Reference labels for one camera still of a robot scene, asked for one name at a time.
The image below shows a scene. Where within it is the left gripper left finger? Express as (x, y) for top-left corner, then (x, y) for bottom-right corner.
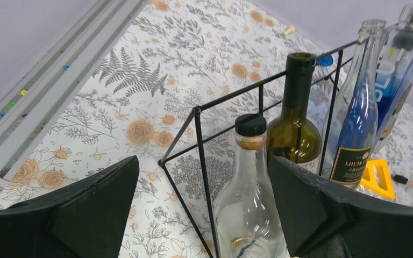
(0, 156), (139, 257)

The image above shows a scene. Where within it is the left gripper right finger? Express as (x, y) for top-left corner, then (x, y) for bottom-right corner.
(268, 156), (413, 257)

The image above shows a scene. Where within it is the clear bottle black cap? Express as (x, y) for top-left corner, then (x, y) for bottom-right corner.
(214, 114), (287, 257)

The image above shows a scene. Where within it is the black wire wine rack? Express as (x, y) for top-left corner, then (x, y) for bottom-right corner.
(158, 37), (369, 258)

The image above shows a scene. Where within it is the dark green wine bottle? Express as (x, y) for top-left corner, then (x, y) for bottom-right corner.
(266, 52), (322, 174)

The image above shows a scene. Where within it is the clear bottle black label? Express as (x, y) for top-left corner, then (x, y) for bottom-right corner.
(319, 19), (387, 189)

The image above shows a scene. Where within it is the blue bottle cap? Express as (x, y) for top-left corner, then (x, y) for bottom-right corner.
(317, 55), (334, 67)

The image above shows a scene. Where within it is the blue triangular bottle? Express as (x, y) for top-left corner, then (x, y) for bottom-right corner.
(373, 4), (413, 152)

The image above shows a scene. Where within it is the yellow triangle block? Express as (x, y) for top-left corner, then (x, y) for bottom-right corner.
(360, 159), (396, 200)

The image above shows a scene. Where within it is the pink music stand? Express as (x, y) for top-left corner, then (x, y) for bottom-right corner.
(392, 175), (413, 188)

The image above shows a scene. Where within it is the floral table mat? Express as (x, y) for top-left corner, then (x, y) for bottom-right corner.
(0, 0), (413, 258)

